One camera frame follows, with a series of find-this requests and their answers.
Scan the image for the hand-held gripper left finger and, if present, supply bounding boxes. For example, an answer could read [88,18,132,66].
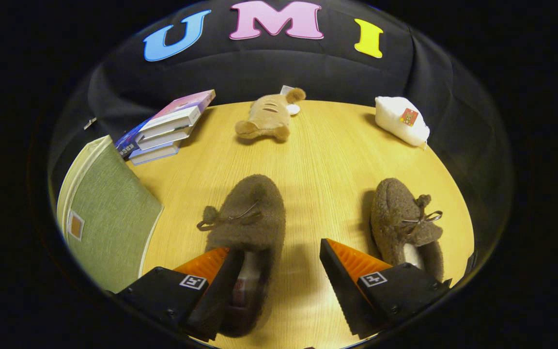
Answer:
[115,248,246,342]

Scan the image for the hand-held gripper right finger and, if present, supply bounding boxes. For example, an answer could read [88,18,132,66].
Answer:
[320,238,453,340]

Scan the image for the brown fuzzy shoe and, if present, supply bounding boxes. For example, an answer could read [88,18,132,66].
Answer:
[370,178,445,283]
[197,174,287,338]

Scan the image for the green fabric storage box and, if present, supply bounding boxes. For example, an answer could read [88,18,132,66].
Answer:
[56,135,164,293]

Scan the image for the light blue cover book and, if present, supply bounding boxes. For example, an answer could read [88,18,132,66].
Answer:
[129,141,181,166]

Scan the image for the grey cover book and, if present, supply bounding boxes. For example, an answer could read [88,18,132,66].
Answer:
[136,126,193,151]

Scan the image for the white plush toy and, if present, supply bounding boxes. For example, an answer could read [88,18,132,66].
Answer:
[375,96,430,147]

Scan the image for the tan plush toy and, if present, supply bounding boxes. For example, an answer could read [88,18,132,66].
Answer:
[234,86,307,143]

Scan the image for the pink cover book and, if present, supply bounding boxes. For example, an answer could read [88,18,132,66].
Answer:
[139,90,216,139]

